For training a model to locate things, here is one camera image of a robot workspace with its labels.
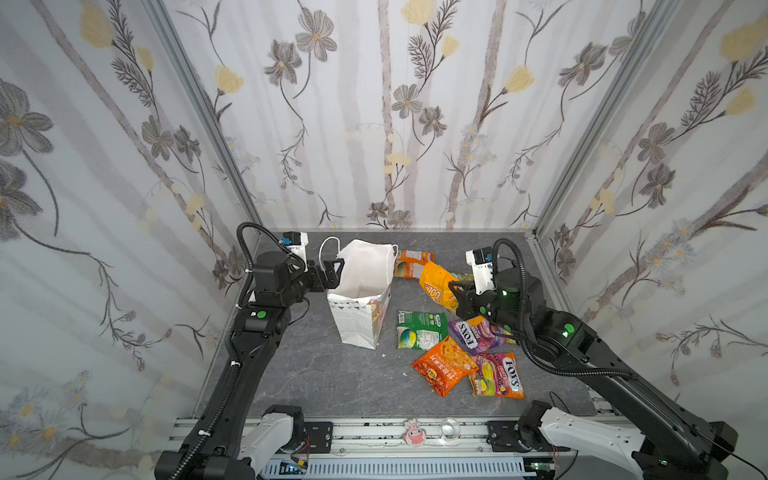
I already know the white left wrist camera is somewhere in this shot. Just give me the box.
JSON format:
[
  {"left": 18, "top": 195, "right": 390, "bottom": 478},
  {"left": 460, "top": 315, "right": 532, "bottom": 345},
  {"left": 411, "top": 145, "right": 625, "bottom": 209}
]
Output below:
[{"left": 282, "top": 231, "right": 309, "bottom": 262}]

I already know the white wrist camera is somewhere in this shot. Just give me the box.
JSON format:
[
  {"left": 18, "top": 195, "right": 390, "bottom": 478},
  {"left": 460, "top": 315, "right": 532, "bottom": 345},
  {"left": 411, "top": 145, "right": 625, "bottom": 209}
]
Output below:
[
  {"left": 465, "top": 247, "right": 495, "bottom": 294},
  {"left": 282, "top": 231, "right": 309, "bottom": 262}
]

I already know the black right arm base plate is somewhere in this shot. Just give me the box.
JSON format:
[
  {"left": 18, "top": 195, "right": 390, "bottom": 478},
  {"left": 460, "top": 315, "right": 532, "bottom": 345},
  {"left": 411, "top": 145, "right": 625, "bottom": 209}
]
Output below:
[{"left": 486, "top": 420, "right": 560, "bottom": 453}]

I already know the clear round suction cup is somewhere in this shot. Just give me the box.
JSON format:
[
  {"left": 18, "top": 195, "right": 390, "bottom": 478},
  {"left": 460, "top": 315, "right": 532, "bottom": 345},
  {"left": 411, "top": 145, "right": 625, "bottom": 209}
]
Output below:
[{"left": 440, "top": 417, "right": 461, "bottom": 443}]

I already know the green Fox's tea packet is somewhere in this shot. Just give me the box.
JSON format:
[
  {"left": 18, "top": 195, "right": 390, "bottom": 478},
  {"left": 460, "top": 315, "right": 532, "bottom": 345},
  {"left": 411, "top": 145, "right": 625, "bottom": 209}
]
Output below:
[{"left": 397, "top": 310, "right": 448, "bottom": 350}]

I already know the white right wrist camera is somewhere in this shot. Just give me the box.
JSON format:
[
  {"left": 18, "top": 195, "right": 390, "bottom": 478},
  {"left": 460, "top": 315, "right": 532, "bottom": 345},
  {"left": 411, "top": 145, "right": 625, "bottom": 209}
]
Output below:
[{"left": 465, "top": 247, "right": 495, "bottom": 294}]

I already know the small orange snack packet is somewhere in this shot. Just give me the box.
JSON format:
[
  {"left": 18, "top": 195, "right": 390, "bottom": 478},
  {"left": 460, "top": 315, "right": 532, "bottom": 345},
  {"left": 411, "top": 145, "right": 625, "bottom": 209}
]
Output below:
[{"left": 394, "top": 250, "right": 435, "bottom": 279}]

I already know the pink yellow Fox's candy bag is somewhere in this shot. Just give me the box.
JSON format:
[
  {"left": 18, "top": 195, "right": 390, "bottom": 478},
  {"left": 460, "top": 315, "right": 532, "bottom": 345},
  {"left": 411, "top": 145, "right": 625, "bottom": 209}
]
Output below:
[{"left": 469, "top": 353, "right": 525, "bottom": 400}]

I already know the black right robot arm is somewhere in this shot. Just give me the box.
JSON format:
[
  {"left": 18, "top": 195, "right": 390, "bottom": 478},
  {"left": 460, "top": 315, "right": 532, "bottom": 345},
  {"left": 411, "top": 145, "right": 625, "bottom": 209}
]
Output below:
[{"left": 449, "top": 238, "right": 738, "bottom": 479}]

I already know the yellow orange snack bag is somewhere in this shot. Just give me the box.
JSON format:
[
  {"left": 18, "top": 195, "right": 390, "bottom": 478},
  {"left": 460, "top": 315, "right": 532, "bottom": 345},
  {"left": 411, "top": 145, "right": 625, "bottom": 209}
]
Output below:
[{"left": 419, "top": 261, "right": 459, "bottom": 313}]

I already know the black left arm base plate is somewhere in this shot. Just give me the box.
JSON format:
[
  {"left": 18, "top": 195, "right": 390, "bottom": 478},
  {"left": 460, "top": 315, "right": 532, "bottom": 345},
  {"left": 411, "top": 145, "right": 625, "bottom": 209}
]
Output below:
[{"left": 304, "top": 421, "right": 334, "bottom": 455}]

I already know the white cartoon paper bag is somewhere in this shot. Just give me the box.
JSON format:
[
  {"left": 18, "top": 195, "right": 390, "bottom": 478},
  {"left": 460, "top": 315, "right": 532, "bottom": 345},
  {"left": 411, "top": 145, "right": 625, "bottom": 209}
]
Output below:
[{"left": 327, "top": 239, "right": 399, "bottom": 350}]

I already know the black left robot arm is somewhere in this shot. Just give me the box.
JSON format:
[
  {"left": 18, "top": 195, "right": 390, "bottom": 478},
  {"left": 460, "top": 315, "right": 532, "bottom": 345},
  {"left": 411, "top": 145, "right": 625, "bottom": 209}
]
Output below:
[{"left": 154, "top": 222, "right": 345, "bottom": 479}]

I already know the purple Fox's berries bag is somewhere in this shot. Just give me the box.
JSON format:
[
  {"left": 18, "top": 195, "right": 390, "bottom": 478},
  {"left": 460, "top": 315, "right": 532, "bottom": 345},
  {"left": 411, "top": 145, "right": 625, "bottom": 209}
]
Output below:
[{"left": 449, "top": 317, "right": 514, "bottom": 356}]

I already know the orange corn snack bag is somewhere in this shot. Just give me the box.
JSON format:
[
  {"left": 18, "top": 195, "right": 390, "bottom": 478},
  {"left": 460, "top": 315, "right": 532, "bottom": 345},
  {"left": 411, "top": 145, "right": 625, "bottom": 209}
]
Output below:
[{"left": 411, "top": 337, "right": 479, "bottom": 397}]

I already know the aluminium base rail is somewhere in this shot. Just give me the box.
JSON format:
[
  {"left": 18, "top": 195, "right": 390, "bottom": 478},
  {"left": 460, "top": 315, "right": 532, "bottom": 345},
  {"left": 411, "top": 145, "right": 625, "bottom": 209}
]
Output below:
[{"left": 167, "top": 415, "right": 661, "bottom": 480}]

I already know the white slotted cable duct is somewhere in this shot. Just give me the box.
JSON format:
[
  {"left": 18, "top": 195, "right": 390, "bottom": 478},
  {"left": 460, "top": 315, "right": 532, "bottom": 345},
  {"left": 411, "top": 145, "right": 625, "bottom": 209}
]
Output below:
[{"left": 259, "top": 457, "right": 537, "bottom": 479}]

